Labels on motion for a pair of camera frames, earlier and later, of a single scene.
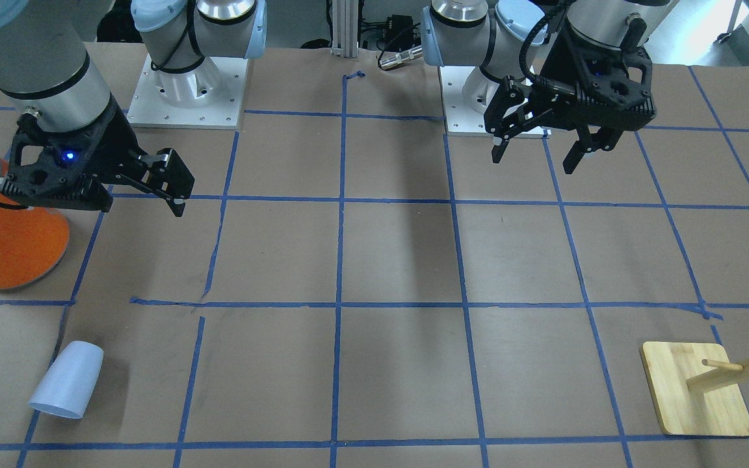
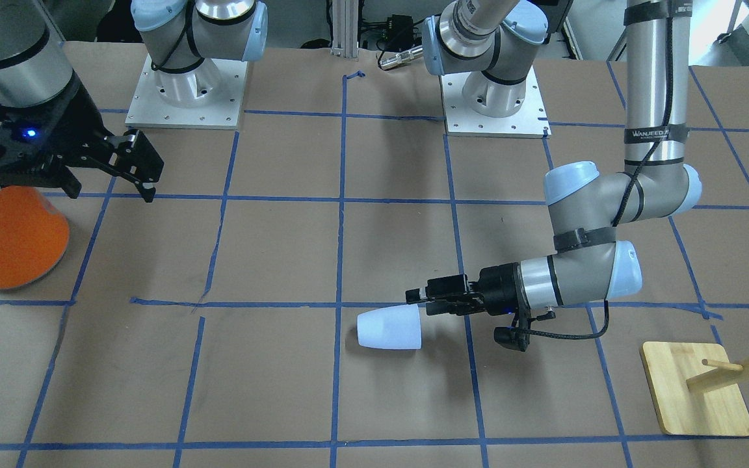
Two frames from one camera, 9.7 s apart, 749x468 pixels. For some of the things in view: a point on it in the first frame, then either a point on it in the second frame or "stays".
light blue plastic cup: [67, 383] → [395, 327]
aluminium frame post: [344, 28] stays
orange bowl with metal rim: [3, 246] stays
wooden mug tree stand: [698, 392] stays
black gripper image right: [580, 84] → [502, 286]
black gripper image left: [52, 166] → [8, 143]
